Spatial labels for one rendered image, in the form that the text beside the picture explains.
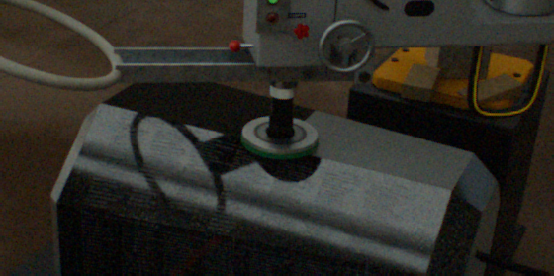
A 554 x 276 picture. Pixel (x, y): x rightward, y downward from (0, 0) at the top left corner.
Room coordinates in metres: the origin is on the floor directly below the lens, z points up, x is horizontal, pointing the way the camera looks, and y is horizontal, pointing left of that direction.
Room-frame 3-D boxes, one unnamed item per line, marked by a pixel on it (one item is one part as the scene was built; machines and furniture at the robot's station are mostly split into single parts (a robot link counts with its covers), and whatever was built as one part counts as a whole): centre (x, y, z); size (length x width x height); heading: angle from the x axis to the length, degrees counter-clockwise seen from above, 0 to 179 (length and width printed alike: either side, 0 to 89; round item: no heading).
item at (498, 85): (2.74, -0.73, 0.80); 0.20 x 0.10 x 0.05; 116
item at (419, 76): (2.76, -0.50, 0.81); 0.20 x 0.10 x 0.05; 162
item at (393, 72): (2.97, -0.66, 0.76); 0.49 x 0.49 x 0.05; 64
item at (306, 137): (2.17, -0.02, 0.87); 0.21 x 0.21 x 0.01
